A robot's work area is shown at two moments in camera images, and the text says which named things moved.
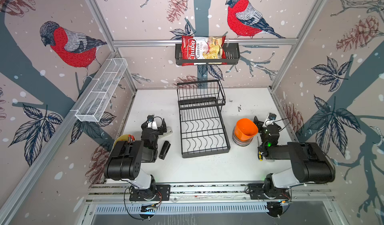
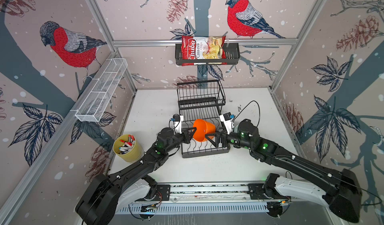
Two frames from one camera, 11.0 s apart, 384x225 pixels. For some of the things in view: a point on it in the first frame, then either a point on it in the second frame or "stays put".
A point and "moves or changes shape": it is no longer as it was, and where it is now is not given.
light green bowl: (271, 118) → (227, 119)
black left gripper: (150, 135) → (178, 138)
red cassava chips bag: (202, 47) stays put
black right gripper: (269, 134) → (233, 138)
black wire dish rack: (202, 129) stays put
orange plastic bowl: (245, 129) moves or changes shape
